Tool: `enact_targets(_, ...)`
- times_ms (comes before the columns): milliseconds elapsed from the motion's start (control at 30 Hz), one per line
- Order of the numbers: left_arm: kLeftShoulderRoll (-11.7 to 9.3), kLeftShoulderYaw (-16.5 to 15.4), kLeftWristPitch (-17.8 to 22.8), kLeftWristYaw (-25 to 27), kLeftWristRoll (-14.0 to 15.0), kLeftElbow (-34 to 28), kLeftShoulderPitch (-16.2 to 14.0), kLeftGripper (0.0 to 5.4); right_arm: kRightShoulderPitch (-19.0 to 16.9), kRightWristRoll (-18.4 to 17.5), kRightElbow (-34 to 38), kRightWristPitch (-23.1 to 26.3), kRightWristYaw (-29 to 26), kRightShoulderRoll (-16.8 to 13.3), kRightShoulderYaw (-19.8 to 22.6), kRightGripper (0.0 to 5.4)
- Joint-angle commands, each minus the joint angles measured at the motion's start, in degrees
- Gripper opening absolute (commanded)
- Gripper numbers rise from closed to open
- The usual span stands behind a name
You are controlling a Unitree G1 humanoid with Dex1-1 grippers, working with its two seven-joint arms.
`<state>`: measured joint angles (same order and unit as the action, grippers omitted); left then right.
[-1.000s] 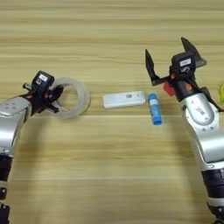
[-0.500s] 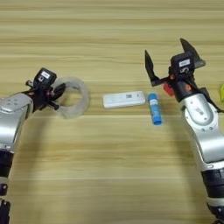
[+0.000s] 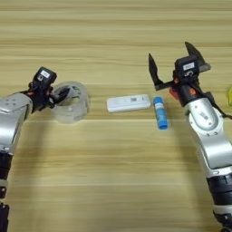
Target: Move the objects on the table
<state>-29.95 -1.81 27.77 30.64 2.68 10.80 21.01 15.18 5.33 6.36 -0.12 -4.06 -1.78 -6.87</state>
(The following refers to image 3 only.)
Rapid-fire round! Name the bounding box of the clear tape roll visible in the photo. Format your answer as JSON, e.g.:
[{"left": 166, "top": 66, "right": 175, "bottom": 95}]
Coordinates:
[{"left": 49, "top": 81, "right": 91, "bottom": 124}]

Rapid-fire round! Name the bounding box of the white rectangular dongle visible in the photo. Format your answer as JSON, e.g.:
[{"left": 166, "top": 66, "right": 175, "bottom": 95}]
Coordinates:
[{"left": 106, "top": 93, "right": 151, "bottom": 113}]

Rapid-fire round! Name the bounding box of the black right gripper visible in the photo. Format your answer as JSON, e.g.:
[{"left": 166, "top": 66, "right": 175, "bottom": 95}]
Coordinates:
[{"left": 148, "top": 41, "right": 216, "bottom": 107}]

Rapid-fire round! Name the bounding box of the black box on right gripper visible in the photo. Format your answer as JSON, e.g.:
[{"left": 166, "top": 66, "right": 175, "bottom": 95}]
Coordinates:
[{"left": 174, "top": 54, "right": 200, "bottom": 80}]

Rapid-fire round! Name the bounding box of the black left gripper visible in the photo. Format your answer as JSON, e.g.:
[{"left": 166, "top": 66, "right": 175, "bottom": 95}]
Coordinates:
[{"left": 21, "top": 81, "right": 71, "bottom": 113}]

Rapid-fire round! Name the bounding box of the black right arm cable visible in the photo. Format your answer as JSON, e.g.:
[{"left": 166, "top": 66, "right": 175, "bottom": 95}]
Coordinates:
[{"left": 196, "top": 81, "right": 232, "bottom": 121}]

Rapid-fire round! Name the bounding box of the blue glue stick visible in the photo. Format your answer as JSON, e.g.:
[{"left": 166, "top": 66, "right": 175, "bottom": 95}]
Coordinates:
[{"left": 152, "top": 96, "right": 169, "bottom": 131}]

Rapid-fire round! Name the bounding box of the red cube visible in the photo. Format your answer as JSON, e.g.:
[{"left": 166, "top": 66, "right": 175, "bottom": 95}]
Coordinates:
[{"left": 169, "top": 87, "right": 179, "bottom": 99}]

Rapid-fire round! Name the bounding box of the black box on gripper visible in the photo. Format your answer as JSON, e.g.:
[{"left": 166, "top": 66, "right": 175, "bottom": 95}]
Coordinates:
[
  {"left": 174, "top": 54, "right": 200, "bottom": 80},
  {"left": 32, "top": 66, "right": 58, "bottom": 92}
]

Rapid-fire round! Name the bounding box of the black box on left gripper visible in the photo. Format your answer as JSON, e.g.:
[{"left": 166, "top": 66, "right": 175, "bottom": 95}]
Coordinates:
[{"left": 32, "top": 66, "right": 58, "bottom": 92}]

